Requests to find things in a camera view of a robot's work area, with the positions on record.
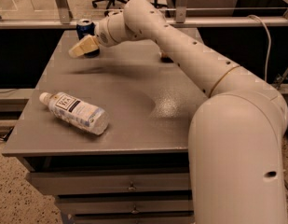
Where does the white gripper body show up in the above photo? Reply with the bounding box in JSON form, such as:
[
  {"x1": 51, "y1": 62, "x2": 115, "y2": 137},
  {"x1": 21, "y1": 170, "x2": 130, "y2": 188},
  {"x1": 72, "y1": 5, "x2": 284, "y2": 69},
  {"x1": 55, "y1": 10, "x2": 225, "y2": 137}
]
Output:
[{"x1": 94, "y1": 17, "x2": 119, "y2": 47}]

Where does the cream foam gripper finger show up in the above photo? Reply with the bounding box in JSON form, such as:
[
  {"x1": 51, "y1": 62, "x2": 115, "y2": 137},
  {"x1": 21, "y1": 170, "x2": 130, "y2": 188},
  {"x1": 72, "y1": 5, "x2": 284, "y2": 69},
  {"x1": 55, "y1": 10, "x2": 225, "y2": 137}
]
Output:
[{"x1": 68, "y1": 35, "x2": 99, "y2": 58}]

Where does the blue pepsi can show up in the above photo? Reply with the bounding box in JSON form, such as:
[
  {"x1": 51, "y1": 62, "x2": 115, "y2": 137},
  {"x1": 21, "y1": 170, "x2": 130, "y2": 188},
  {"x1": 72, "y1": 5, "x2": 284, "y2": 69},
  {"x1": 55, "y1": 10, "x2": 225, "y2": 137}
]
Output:
[{"x1": 76, "y1": 19, "x2": 100, "y2": 58}]

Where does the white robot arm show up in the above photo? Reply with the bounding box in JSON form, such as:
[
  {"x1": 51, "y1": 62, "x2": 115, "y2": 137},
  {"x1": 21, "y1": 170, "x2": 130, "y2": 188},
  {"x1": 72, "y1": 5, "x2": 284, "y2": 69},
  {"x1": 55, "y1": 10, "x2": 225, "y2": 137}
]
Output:
[{"x1": 69, "y1": 0, "x2": 288, "y2": 224}]

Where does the gold crushed can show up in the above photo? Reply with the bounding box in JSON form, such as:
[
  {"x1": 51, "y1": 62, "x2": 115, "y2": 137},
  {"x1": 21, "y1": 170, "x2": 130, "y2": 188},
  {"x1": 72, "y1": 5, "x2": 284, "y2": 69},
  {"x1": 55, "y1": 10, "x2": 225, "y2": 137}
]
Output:
[{"x1": 160, "y1": 51, "x2": 172, "y2": 63}]

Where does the clear plastic water bottle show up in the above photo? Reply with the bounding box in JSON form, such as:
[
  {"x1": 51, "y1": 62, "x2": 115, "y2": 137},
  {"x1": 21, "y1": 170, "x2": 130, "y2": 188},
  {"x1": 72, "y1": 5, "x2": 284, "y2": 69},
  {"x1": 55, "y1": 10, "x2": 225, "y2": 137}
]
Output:
[{"x1": 39, "y1": 92, "x2": 109, "y2": 135}]

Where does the grey metal railing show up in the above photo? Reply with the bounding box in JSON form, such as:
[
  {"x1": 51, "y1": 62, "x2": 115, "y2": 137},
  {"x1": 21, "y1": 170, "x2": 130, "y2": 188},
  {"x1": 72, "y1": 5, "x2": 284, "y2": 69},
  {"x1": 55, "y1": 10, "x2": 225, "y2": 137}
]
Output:
[{"x1": 0, "y1": 0, "x2": 288, "y2": 29}]

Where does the grey drawer cabinet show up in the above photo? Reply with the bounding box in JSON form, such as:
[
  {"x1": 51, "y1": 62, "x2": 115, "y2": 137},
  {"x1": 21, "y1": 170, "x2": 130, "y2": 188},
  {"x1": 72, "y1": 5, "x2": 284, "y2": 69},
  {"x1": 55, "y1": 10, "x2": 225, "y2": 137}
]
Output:
[{"x1": 3, "y1": 32, "x2": 206, "y2": 224}]

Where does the white cable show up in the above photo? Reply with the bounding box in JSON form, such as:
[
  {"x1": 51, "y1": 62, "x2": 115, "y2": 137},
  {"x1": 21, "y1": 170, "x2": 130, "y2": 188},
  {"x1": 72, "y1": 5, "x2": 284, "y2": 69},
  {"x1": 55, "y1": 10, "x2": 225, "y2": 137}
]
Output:
[{"x1": 247, "y1": 14, "x2": 272, "y2": 83}]

